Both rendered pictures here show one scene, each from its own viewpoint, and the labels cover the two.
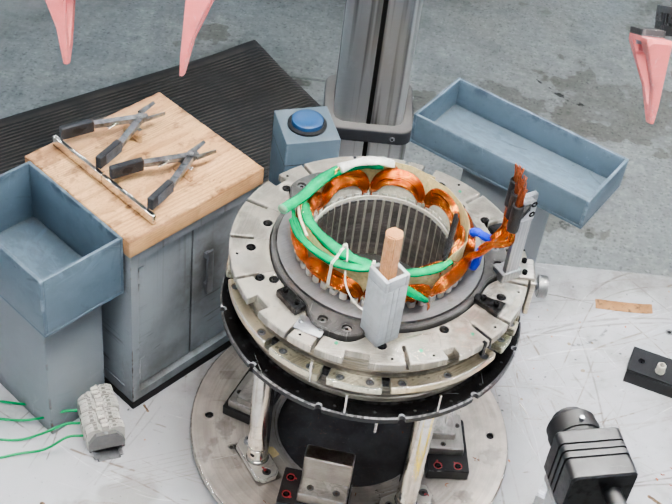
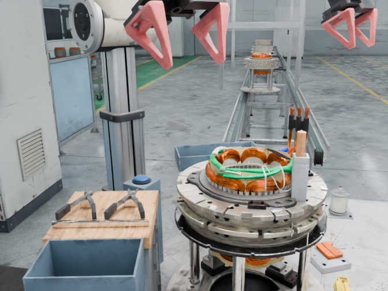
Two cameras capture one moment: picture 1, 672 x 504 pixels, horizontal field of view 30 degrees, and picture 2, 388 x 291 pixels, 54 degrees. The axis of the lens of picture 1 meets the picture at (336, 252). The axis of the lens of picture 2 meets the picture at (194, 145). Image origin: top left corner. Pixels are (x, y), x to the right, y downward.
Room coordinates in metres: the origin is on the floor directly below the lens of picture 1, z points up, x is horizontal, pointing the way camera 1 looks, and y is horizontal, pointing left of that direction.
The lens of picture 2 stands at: (0.47, 0.53, 1.42)
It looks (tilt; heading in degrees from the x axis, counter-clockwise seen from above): 18 degrees down; 321
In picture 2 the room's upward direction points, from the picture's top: 1 degrees counter-clockwise
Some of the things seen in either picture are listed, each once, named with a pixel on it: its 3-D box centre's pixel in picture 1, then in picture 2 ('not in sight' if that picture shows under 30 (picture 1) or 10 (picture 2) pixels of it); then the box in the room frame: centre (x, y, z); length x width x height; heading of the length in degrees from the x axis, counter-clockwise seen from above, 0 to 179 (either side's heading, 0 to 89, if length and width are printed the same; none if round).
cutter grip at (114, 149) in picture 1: (108, 154); (93, 211); (1.09, 0.27, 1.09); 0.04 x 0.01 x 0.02; 156
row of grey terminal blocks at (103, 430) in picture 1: (99, 416); not in sight; (0.94, 0.25, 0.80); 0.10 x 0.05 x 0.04; 24
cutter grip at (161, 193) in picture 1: (160, 194); (141, 210); (1.03, 0.20, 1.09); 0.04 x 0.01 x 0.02; 156
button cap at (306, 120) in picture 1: (307, 120); (141, 178); (1.26, 0.06, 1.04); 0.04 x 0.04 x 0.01
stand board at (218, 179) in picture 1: (145, 169); (108, 216); (1.11, 0.23, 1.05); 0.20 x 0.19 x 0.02; 141
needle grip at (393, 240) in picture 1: (390, 256); (300, 146); (0.86, -0.05, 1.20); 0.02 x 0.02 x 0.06
